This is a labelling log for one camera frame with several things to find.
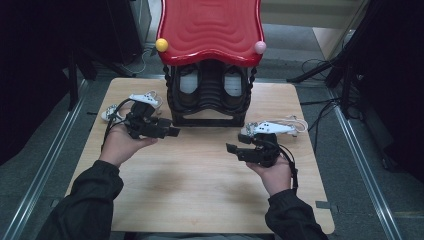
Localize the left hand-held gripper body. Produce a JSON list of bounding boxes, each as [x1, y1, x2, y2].
[[124, 93, 162, 140]]

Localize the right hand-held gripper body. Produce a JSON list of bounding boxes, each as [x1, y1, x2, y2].
[[245, 120, 298, 168]]

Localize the black leather shoe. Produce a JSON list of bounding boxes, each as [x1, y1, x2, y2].
[[174, 64, 203, 108], [221, 64, 250, 108]]

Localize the red and black shoe rack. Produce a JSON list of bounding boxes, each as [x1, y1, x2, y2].
[[154, 0, 267, 128]]

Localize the person's right hand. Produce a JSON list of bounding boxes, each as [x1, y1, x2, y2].
[[246, 155, 293, 197]]

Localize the person's left hand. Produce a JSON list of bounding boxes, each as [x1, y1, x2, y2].
[[99, 123, 159, 168]]

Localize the black metal stand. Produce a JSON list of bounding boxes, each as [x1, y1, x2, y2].
[[64, 46, 134, 112], [285, 49, 363, 119]]

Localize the dark cabinet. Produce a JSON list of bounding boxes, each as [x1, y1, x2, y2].
[[105, 0, 153, 65]]

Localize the black curtain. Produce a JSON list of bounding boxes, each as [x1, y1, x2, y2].
[[346, 0, 424, 183], [0, 0, 111, 166]]

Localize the left hand-held gripper cable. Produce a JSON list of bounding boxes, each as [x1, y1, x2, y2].
[[101, 98, 135, 152]]

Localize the hand-held gripper cable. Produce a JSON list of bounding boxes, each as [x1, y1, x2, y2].
[[101, 98, 135, 152], [266, 139, 300, 192]]

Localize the right hand-held gripper cable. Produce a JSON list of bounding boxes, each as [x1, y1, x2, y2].
[[266, 139, 300, 192]]

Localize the white floor cable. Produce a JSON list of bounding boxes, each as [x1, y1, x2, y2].
[[120, 47, 154, 76]]

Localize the metal floor rail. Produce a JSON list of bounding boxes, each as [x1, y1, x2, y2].
[[328, 88, 405, 240], [0, 79, 90, 240]]

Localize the black looped floor cable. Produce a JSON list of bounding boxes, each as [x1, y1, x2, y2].
[[300, 58, 334, 74]]

